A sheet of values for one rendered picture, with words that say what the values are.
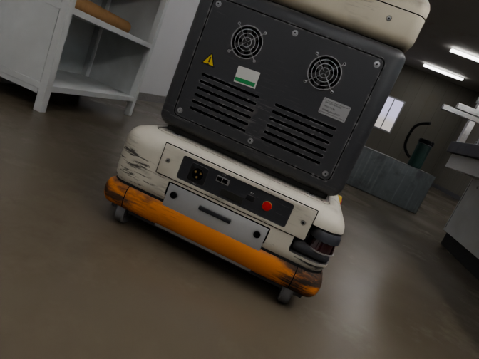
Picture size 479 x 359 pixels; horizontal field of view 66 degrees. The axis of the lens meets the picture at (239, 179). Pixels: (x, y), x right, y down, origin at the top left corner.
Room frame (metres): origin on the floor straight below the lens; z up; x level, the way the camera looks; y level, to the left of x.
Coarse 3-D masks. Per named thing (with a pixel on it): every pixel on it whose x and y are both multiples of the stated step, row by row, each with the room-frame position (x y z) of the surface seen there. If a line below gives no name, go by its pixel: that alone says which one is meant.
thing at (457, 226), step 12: (468, 192) 2.62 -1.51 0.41; (468, 204) 2.53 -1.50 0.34; (456, 216) 2.60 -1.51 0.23; (468, 216) 2.44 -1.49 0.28; (444, 228) 2.67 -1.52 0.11; (456, 228) 2.51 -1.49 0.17; (468, 228) 2.36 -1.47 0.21; (444, 240) 2.63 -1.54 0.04; (456, 240) 2.42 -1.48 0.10; (468, 240) 2.28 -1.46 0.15; (456, 252) 2.39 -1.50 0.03; (468, 252) 2.26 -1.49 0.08; (468, 264) 2.18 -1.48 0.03
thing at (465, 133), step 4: (476, 108) 2.66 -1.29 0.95; (468, 120) 2.68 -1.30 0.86; (468, 124) 2.65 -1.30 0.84; (472, 124) 2.65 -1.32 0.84; (464, 128) 2.68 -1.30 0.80; (468, 128) 2.65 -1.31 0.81; (472, 128) 2.65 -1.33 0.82; (464, 132) 2.65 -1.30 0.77; (468, 132) 2.65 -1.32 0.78; (460, 136) 2.66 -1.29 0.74; (464, 136) 2.65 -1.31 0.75; (460, 140) 2.65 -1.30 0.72; (464, 140) 2.65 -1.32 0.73
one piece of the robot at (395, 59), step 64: (256, 0) 0.99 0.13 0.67; (320, 0) 0.96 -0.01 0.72; (384, 0) 0.94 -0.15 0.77; (192, 64) 1.00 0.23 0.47; (256, 64) 0.97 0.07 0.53; (320, 64) 0.97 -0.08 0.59; (384, 64) 0.93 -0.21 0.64; (192, 128) 0.99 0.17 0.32; (256, 128) 0.96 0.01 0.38; (320, 128) 0.94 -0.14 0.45; (320, 192) 0.96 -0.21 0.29
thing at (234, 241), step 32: (160, 128) 1.00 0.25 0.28; (128, 160) 0.92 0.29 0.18; (224, 160) 0.93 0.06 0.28; (128, 192) 0.92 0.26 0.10; (160, 192) 0.91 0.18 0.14; (192, 192) 0.90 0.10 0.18; (288, 192) 0.89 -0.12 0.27; (160, 224) 0.90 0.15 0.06; (192, 224) 0.89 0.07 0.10; (224, 224) 0.88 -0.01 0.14; (256, 224) 0.87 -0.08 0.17; (320, 224) 0.85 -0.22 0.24; (224, 256) 0.88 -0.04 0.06; (256, 256) 0.86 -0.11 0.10; (288, 256) 0.86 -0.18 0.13; (320, 256) 0.85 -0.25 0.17
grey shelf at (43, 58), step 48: (0, 0) 1.77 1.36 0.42; (48, 0) 1.73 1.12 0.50; (96, 0) 2.56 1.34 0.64; (144, 0) 2.62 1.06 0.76; (0, 48) 1.76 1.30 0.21; (48, 48) 1.73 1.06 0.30; (96, 48) 2.66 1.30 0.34; (144, 48) 2.61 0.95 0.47; (48, 96) 1.75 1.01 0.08; (96, 96) 2.13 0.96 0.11
